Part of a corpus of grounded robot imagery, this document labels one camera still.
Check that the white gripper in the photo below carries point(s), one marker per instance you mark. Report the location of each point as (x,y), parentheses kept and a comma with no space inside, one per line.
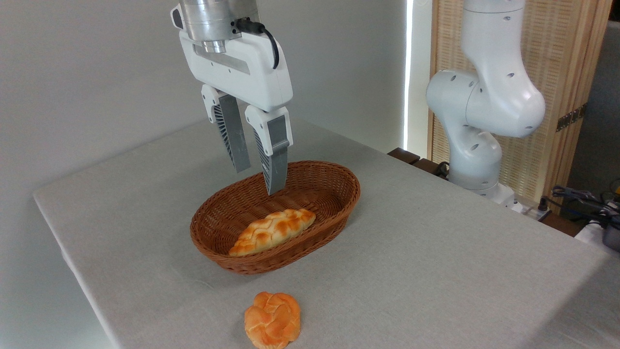
(252,72)

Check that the long braided bread loaf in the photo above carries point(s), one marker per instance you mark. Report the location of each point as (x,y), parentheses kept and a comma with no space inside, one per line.
(271,230)

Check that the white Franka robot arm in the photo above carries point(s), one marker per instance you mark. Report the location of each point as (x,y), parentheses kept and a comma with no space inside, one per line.
(494,97)

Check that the round knotted bread roll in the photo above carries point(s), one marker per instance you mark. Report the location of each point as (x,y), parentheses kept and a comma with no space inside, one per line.
(271,320)

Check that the brown oval wicker basket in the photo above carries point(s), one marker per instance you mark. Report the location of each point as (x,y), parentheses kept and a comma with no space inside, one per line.
(332,194)

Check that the dark brown wooden furniture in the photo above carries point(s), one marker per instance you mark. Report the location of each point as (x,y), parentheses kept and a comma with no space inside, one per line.
(404,155)

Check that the grey tablecloth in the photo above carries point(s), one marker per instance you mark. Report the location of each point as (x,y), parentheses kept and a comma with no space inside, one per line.
(436,271)

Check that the white power strip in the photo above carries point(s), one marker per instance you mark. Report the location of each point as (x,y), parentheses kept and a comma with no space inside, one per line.
(532,211)

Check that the dark metal screen hinge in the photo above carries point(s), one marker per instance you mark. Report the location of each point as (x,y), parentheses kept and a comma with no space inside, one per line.
(570,118)

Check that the wooden slatted folding screen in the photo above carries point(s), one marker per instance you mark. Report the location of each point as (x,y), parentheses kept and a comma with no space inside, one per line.
(562,58)

